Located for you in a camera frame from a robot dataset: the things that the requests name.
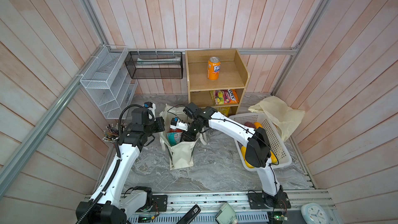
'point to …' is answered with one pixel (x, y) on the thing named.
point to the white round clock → (313, 213)
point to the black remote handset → (190, 214)
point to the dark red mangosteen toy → (250, 124)
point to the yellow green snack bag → (217, 97)
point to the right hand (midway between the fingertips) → (181, 140)
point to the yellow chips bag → (225, 110)
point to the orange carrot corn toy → (273, 157)
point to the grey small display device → (226, 215)
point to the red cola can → (176, 130)
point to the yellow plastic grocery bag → (284, 118)
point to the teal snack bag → (174, 137)
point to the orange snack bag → (230, 96)
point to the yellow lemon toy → (247, 163)
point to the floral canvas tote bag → (182, 155)
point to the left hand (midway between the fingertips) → (163, 123)
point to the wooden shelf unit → (233, 75)
